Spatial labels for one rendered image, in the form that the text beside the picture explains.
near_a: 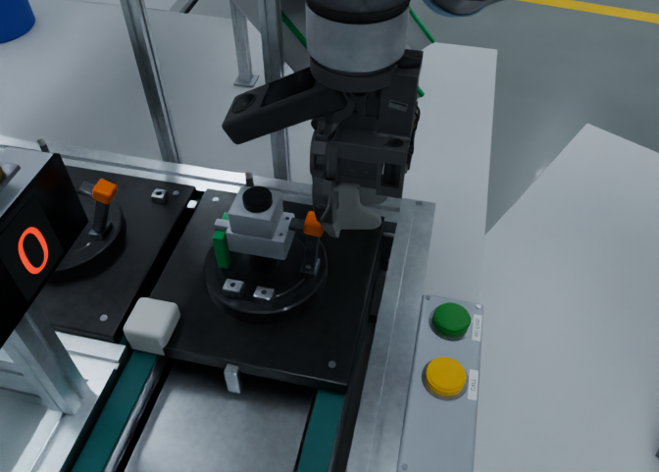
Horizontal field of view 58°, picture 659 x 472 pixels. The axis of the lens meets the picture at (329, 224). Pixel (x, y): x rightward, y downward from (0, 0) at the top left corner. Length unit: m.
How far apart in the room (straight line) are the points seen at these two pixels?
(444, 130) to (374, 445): 0.63
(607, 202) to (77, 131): 0.89
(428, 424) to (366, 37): 0.37
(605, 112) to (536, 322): 2.04
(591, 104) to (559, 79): 0.21
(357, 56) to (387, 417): 0.35
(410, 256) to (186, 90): 0.62
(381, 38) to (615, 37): 2.96
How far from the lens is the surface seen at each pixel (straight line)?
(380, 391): 0.63
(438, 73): 1.23
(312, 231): 0.61
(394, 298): 0.69
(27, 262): 0.46
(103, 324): 0.70
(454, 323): 0.66
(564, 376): 0.80
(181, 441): 0.67
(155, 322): 0.65
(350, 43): 0.43
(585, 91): 2.90
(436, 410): 0.62
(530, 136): 2.55
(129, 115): 1.15
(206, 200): 0.79
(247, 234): 0.62
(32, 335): 0.56
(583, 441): 0.77
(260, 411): 0.67
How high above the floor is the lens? 1.51
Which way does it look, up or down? 47 degrees down
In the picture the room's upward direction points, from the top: straight up
